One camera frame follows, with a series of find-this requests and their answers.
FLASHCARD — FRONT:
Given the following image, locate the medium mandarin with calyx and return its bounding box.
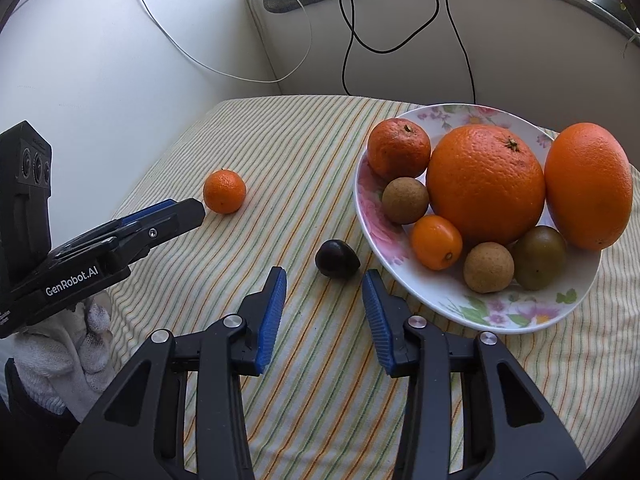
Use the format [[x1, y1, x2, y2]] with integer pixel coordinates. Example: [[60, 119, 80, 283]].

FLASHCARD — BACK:
[[367, 118, 432, 182]]

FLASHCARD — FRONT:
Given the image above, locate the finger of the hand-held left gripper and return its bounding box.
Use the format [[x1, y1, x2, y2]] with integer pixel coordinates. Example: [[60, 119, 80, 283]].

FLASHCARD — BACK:
[[49, 198, 207, 264], [65, 199, 180, 249]]

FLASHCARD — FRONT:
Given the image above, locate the white cable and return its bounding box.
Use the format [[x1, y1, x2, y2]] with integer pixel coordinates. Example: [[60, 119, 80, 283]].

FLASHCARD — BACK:
[[114, 0, 313, 84]]

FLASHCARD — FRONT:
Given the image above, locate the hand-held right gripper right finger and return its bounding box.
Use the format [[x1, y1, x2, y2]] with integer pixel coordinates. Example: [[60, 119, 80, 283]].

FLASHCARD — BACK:
[[361, 269, 587, 480]]

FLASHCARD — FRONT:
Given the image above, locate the dark purple plum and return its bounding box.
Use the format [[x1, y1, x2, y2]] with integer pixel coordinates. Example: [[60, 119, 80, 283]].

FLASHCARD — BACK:
[[314, 239, 361, 278]]

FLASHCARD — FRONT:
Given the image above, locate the striped cloth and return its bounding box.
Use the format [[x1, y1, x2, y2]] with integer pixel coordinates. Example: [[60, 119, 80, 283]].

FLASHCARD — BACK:
[[102, 95, 640, 480]]

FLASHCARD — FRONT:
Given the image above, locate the person's left hand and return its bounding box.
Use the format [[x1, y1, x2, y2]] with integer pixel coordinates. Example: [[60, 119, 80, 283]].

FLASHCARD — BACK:
[[12, 290, 117, 413]]

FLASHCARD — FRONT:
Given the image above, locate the large orange with stem scar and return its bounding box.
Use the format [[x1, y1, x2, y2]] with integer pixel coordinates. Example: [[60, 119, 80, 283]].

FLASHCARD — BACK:
[[426, 124, 546, 247]]

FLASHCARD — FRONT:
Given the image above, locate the floral white plate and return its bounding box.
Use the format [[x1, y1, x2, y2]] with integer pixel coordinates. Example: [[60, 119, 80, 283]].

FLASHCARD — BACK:
[[354, 103, 603, 334]]

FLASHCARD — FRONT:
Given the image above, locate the orange kumquat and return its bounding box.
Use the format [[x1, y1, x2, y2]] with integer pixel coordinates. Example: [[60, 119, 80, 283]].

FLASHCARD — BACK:
[[411, 214, 463, 271]]

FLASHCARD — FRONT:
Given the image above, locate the green-brown round fruit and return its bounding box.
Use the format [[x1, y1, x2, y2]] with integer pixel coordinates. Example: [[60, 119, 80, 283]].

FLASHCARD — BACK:
[[511, 225, 568, 291]]

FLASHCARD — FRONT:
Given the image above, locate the small mandarin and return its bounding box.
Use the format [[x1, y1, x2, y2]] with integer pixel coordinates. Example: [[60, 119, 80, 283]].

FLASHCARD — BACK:
[[203, 169, 247, 215]]

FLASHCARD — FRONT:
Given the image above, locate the black cable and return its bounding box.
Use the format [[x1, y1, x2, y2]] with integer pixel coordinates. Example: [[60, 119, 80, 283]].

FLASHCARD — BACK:
[[339, 0, 477, 106]]

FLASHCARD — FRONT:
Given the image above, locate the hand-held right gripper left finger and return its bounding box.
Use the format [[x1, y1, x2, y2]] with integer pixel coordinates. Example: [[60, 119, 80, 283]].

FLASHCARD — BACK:
[[57, 266, 288, 480]]

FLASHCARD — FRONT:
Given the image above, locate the large oval orange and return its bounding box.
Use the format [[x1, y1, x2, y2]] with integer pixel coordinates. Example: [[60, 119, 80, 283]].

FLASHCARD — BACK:
[[544, 122, 634, 252]]

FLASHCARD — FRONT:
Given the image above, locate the brown longan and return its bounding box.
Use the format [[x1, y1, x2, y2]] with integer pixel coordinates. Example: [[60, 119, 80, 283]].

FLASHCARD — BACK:
[[382, 177, 430, 225], [463, 242, 515, 294]]

